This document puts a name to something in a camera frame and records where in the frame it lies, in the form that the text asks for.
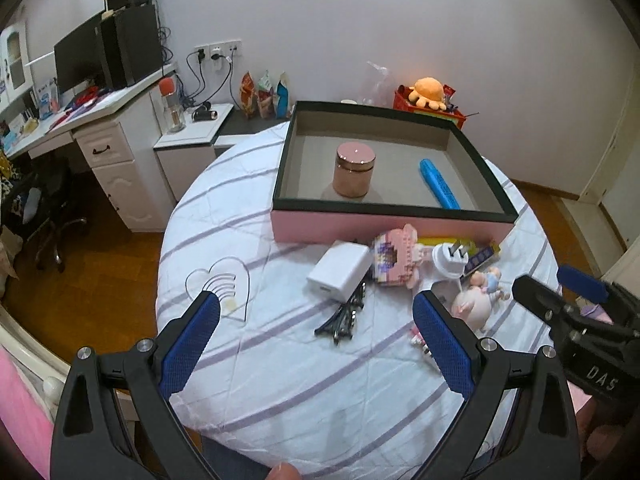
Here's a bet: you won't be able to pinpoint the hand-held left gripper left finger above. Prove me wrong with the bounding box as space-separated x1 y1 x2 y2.
50 290 221 480

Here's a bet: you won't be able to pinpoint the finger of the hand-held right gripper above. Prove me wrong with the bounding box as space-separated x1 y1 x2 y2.
512 274 576 331
557 264 622 311

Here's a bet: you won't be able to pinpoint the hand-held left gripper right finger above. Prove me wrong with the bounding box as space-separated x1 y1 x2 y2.
413 290 583 480

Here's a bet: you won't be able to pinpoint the pink white small packet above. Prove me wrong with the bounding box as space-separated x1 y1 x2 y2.
409 325 443 376

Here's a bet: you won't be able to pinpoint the yellow long box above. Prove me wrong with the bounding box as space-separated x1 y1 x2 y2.
419 235 502 277

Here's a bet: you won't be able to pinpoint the white round plug adapter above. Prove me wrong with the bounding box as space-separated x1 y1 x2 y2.
431 241 472 292

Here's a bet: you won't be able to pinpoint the pink block toy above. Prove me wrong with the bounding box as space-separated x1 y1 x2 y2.
371 224 432 289

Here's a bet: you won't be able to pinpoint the black hair clip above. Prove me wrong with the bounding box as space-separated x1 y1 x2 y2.
314 280 370 345

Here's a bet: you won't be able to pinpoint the white charger block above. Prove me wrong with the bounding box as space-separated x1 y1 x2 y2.
307 241 373 303

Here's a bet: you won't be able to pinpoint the blue tube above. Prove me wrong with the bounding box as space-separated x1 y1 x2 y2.
419 158 461 210

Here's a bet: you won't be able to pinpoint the pink box with dark rim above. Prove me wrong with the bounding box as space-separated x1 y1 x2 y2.
271 100 519 246

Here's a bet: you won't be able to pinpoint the pink round jar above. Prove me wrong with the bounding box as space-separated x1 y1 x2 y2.
333 142 377 198

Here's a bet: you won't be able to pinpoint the clear heart-shaped ornament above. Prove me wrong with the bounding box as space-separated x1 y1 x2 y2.
184 257 251 323

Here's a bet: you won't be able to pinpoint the white door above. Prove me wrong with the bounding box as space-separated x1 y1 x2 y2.
575 60 640 261

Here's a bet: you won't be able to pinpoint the white desk with drawers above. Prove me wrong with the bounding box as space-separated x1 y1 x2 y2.
0 62 178 233

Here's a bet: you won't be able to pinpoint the pink bedding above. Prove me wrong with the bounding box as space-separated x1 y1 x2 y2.
0 345 53 480

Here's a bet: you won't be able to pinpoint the black office chair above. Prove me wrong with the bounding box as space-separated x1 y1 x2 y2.
0 155 91 273

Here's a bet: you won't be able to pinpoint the white side cabinet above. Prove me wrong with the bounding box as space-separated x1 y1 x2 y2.
152 103 236 203

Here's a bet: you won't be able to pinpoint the bottle with orange cap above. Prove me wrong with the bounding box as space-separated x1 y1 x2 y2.
159 77 187 133

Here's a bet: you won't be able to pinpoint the orange octopus plush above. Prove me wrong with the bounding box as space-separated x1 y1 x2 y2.
407 77 447 111

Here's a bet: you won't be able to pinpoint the red snack bag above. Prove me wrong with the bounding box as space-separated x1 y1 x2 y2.
240 71 260 120

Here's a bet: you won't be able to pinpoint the green white snack bag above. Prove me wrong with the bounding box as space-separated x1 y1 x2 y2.
256 71 276 120

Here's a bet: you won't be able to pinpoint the blue white snack bag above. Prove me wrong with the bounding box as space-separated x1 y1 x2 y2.
272 72 292 118

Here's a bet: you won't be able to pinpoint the red papers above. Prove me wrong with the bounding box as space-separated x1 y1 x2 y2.
62 85 111 111

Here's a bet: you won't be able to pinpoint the clear plastic bag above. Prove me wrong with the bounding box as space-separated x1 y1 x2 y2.
362 60 393 108

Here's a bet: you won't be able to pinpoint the blue box on desk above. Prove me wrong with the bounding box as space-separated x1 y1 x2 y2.
35 80 58 116

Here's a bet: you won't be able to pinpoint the black computer tower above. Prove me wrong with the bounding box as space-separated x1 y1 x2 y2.
100 4 165 90

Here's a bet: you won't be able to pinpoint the black computer monitor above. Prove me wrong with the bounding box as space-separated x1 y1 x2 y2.
52 10 108 96

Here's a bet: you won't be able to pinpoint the white bed frame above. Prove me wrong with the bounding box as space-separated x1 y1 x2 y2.
0 305 71 411

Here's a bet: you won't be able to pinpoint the black power cable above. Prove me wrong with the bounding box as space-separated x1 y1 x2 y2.
186 50 207 108

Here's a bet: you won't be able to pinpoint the white wall outlet strip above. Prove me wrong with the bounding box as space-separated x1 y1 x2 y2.
194 39 243 61

